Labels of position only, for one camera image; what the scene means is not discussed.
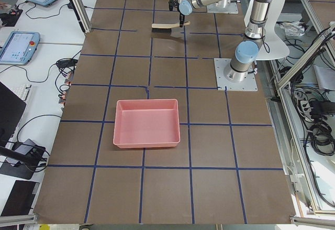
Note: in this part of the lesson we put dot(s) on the white brush with dark bristles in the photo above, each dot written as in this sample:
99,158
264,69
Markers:
167,28

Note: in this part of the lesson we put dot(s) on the black laptop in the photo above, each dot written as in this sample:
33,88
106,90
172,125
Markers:
12,108

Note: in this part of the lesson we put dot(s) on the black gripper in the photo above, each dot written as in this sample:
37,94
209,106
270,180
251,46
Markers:
181,18

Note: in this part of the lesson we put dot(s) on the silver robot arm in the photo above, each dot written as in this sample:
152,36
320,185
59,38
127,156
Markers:
246,51

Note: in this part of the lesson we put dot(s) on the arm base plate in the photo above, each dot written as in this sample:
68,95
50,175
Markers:
229,80

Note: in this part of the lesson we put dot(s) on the pink plastic bin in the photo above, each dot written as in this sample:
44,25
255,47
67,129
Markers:
146,124

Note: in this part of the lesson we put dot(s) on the white chair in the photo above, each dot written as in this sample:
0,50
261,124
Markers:
278,49

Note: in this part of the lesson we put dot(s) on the blue teach pendant near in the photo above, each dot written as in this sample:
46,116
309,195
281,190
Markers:
19,47

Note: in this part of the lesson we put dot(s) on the white keyboard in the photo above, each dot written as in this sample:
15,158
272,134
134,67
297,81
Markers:
23,91

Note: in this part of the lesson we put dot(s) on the aluminium frame post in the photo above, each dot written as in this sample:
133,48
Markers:
81,15

